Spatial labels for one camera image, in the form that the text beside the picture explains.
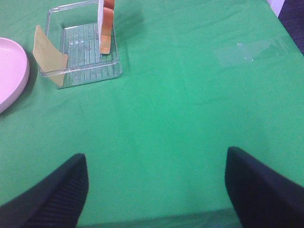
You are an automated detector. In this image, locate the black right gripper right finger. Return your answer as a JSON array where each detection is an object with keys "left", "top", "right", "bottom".
[{"left": 225, "top": 147, "right": 304, "bottom": 228}]

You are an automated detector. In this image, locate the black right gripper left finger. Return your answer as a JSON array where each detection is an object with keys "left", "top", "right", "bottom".
[{"left": 0, "top": 153, "right": 89, "bottom": 228}]

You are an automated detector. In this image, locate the green tablecloth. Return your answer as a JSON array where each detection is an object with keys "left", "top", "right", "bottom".
[{"left": 0, "top": 0, "right": 304, "bottom": 225}]

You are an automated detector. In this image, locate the yellow cheese slice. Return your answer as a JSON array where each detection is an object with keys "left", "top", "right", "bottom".
[{"left": 33, "top": 25, "right": 68, "bottom": 73}]

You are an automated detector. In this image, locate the pink round plate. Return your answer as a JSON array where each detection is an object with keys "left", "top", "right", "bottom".
[{"left": 0, "top": 38, "right": 30, "bottom": 112}]

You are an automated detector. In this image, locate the clear tape patch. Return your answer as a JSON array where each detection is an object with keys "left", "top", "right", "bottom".
[{"left": 213, "top": 37, "right": 292, "bottom": 67}]

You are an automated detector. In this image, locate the clear right plastic tray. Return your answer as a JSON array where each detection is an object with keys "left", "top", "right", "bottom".
[{"left": 40, "top": 0, "right": 123, "bottom": 89}]

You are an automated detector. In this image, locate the right toast bread slice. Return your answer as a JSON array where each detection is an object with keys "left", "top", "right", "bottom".
[{"left": 97, "top": 0, "right": 115, "bottom": 55}]

